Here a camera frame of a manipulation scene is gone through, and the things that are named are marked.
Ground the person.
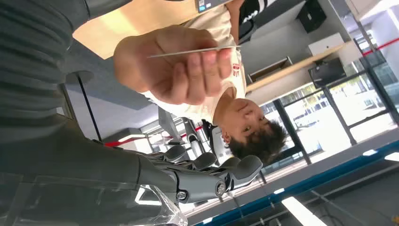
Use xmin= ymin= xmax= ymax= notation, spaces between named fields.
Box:
xmin=113 ymin=0 xmax=288 ymax=166

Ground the red barrier belt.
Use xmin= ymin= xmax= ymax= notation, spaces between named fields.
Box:
xmin=104 ymin=125 xmax=203 ymax=148
xmin=362 ymin=37 xmax=399 ymax=57

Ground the black stanchion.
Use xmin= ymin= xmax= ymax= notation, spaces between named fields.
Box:
xmin=64 ymin=70 xmax=104 ymax=143

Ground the grey laptop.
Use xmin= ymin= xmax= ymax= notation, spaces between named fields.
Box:
xmin=194 ymin=0 xmax=234 ymax=14

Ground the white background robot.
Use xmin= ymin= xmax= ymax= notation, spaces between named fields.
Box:
xmin=184 ymin=118 xmax=234 ymax=164

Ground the wooden background desk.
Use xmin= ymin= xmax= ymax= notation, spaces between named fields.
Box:
xmin=245 ymin=42 xmax=354 ymax=94

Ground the black cabinet box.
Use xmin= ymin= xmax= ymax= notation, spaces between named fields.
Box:
xmin=296 ymin=0 xmax=327 ymax=34

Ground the white box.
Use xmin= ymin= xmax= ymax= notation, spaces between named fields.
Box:
xmin=308 ymin=32 xmax=346 ymax=57

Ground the black monitor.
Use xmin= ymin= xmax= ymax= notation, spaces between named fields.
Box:
xmin=308 ymin=57 xmax=347 ymax=89

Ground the black window frame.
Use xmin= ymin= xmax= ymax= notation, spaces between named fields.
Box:
xmin=272 ymin=49 xmax=399 ymax=166

